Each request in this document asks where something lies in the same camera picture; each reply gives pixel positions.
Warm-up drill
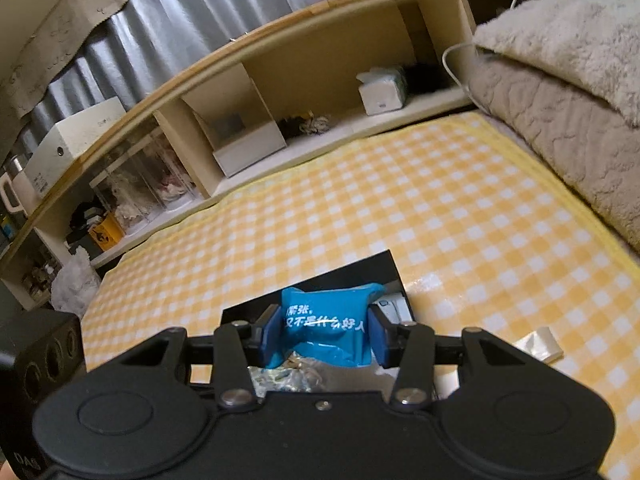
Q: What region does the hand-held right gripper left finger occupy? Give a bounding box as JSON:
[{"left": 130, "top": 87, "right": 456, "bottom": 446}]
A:
[{"left": 120, "top": 304, "right": 283, "bottom": 413}]

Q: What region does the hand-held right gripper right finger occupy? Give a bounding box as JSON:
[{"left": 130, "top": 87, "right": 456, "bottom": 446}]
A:
[{"left": 367, "top": 305, "right": 521, "bottom": 411}]

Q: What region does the clear bag with beige contents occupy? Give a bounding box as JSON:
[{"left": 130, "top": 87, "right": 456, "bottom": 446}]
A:
[{"left": 286, "top": 352, "right": 327, "bottom": 392}]

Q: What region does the blue snack packet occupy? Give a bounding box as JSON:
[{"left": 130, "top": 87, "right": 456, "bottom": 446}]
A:
[{"left": 267, "top": 282, "right": 387, "bottom": 369}]

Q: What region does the black storage box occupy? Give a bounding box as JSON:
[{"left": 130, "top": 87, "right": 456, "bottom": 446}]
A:
[{"left": 222, "top": 249, "right": 417, "bottom": 401}]

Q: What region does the white flat packet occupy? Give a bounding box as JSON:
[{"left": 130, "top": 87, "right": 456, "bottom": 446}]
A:
[{"left": 377, "top": 294, "right": 415, "bottom": 325}]

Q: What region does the white plastic bag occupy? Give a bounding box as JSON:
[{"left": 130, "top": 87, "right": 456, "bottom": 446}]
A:
[{"left": 50, "top": 249, "right": 102, "bottom": 319}]

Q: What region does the yellow checkered blanket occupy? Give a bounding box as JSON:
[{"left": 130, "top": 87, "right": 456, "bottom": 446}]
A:
[{"left": 80, "top": 111, "right": 640, "bottom": 480}]

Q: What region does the yellow box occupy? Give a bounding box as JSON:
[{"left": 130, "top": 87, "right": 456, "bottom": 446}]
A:
[{"left": 87, "top": 212, "right": 126, "bottom": 254}]

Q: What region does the white mug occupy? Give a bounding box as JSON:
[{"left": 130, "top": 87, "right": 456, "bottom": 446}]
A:
[{"left": 0, "top": 172, "right": 31, "bottom": 219}]

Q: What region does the flat clear plastic packet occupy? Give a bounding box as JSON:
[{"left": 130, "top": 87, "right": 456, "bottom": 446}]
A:
[{"left": 512, "top": 326, "right": 565, "bottom": 365}]

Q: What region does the metal can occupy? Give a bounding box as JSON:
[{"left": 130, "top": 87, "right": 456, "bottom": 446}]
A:
[{"left": 5, "top": 152, "right": 32, "bottom": 177}]

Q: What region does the open white box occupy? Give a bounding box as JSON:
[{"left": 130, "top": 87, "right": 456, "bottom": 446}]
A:
[{"left": 182, "top": 66, "right": 288, "bottom": 179}]

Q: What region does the clear display jar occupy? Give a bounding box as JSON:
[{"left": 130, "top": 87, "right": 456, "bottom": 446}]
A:
[{"left": 127, "top": 152, "right": 173, "bottom": 221}]

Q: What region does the long white cardboard box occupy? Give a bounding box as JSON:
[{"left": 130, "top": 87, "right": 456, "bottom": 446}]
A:
[{"left": 24, "top": 96, "right": 128, "bottom": 197}]

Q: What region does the white tissue box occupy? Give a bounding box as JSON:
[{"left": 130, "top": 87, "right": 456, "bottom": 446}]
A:
[{"left": 356, "top": 66, "right": 409, "bottom": 116}]

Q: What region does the black furry object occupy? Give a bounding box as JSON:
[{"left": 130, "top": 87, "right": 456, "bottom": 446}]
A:
[{"left": 400, "top": 62, "right": 447, "bottom": 94}]

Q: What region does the brown quilted blanket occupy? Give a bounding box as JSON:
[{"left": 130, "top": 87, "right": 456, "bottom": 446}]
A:
[{"left": 472, "top": 55, "right": 640, "bottom": 257}]

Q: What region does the wooden headboard shelf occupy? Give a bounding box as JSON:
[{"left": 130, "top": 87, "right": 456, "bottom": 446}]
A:
[{"left": 0, "top": 0, "right": 567, "bottom": 312}]

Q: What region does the silver curtain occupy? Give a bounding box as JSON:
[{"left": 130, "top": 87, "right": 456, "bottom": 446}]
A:
[{"left": 0, "top": 0, "right": 481, "bottom": 171}]

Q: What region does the fuzzy beige pillow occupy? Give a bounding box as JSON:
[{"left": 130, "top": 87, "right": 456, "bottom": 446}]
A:
[{"left": 472, "top": 0, "right": 640, "bottom": 129}]

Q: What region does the black and white rope bundle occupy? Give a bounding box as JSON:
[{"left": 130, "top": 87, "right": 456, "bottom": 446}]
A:
[{"left": 279, "top": 114, "right": 332, "bottom": 137}]

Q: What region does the white cable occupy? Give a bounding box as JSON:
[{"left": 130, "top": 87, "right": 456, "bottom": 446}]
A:
[{"left": 442, "top": 0, "right": 524, "bottom": 107}]

